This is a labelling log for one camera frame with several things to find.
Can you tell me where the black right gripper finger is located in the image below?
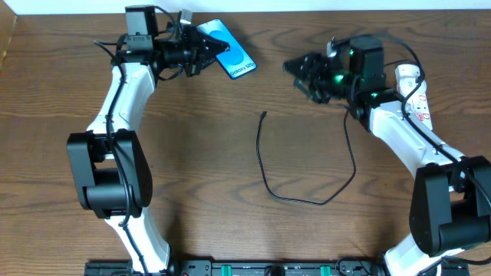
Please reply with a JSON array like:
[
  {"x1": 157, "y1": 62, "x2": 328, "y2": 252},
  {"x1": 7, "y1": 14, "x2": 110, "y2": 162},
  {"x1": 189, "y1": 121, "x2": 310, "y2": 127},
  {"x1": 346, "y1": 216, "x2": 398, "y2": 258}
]
[
  {"x1": 283, "y1": 53, "x2": 321, "y2": 77},
  {"x1": 293, "y1": 78, "x2": 322, "y2": 104}
]

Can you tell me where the blue Galaxy smartphone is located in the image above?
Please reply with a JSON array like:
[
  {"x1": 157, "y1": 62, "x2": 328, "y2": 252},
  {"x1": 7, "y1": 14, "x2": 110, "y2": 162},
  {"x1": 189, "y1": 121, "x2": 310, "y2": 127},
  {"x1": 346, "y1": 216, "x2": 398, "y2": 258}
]
[{"x1": 197, "y1": 19, "x2": 257, "y2": 80}]

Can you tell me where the black charging cable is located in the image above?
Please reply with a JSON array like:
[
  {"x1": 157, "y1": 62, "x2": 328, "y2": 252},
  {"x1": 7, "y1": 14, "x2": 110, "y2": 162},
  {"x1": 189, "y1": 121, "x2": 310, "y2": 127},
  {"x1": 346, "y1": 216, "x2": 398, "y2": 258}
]
[{"x1": 255, "y1": 105, "x2": 358, "y2": 206}]

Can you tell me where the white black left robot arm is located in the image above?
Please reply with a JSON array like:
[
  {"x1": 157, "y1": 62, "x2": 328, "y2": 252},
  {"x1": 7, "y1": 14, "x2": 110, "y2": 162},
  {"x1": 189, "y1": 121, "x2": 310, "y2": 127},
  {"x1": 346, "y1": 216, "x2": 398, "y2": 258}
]
[{"x1": 67, "y1": 5, "x2": 229, "y2": 275}]

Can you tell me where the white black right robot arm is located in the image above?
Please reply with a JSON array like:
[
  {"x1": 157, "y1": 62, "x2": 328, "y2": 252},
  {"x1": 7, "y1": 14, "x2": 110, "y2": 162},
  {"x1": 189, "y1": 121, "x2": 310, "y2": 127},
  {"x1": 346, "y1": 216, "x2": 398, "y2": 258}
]
[{"x1": 283, "y1": 34, "x2": 490, "y2": 275}]

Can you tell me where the white charger adapter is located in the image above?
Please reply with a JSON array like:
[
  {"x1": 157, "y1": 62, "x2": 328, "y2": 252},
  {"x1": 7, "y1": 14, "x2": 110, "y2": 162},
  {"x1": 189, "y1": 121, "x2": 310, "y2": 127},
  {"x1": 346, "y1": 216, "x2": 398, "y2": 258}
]
[{"x1": 394, "y1": 64, "x2": 420, "y2": 97}]

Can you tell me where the white power strip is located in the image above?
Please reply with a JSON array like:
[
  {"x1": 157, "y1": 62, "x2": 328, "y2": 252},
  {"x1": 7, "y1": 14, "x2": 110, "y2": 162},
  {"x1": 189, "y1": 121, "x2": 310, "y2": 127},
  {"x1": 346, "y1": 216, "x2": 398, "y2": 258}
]
[{"x1": 397, "y1": 80, "x2": 433, "y2": 130}]

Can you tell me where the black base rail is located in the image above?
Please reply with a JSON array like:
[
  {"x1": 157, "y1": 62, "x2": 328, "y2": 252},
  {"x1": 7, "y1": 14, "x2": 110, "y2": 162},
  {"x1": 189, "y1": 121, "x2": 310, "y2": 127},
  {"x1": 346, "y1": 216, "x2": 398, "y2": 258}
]
[{"x1": 82, "y1": 258, "x2": 470, "y2": 276}]

